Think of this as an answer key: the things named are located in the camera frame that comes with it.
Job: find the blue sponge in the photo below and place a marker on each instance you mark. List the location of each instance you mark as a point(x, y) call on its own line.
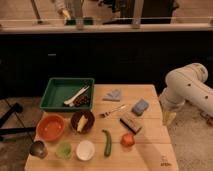
point(140, 107)

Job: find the green plastic cup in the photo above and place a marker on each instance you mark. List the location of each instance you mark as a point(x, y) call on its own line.
point(63, 150)

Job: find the red tomato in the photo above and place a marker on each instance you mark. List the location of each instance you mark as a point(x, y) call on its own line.
point(127, 140)

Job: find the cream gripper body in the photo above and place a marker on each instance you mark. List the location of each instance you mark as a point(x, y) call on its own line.
point(168, 116)

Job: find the white paper cup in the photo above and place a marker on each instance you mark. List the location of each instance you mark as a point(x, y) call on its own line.
point(85, 150)

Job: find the green cucumber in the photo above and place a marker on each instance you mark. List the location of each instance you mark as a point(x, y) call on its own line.
point(108, 145)

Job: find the dark brown bowl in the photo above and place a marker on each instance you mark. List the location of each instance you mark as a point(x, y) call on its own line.
point(76, 117)

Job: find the green plastic tray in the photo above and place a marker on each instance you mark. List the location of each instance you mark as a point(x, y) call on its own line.
point(59, 90)

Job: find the dark red tray item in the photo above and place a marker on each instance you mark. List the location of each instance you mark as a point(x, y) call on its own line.
point(81, 100)

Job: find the grey-blue towel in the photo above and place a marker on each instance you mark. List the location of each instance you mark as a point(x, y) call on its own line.
point(114, 95)

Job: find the metal cup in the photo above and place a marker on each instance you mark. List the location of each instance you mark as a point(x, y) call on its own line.
point(38, 149)

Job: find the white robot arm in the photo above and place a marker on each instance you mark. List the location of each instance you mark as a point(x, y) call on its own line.
point(186, 84)

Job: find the orange bowl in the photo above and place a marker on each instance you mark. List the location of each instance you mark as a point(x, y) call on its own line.
point(50, 128)

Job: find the yellow banana piece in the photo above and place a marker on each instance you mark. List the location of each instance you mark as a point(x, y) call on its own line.
point(82, 122)

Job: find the black tripod legs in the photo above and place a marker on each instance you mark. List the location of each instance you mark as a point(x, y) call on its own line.
point(9, 125)

